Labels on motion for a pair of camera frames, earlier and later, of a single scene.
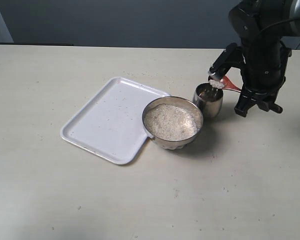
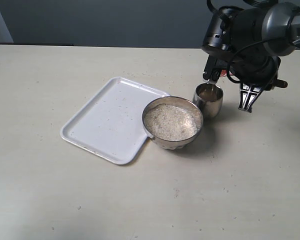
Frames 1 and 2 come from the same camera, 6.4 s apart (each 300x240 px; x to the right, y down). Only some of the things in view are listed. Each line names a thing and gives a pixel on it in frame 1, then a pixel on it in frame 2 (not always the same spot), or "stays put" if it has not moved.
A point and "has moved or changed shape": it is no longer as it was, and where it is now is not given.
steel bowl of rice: x=172 y=122 stays put
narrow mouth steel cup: x=208 y=99 stays put
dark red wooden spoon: x=228 y=85 has moved or changed shape
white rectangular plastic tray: x=110 y=123 stays put
